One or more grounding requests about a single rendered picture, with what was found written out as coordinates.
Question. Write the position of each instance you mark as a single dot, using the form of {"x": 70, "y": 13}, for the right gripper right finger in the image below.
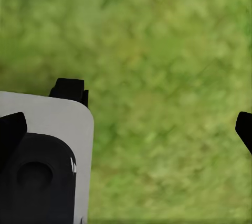
{"x": 244, "y": 128}

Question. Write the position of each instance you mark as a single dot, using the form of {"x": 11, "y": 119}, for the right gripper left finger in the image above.
{"x": 13, "y": 128}

